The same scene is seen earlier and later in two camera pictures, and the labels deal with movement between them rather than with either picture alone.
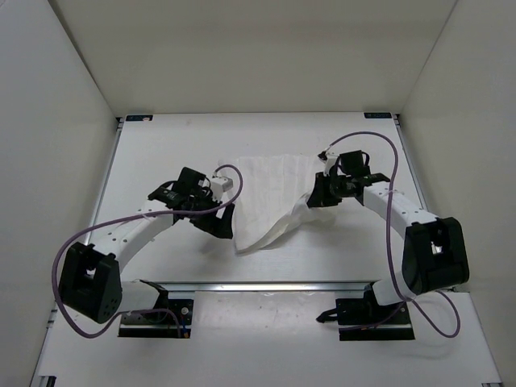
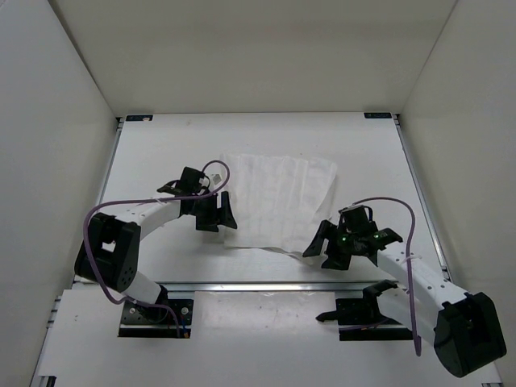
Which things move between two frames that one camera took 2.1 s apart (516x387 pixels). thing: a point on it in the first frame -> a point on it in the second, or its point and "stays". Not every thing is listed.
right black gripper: [319, 197] -> [316, 247]
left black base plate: [159, 324] stays
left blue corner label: [139, 117] stays
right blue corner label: [377, 115] stays
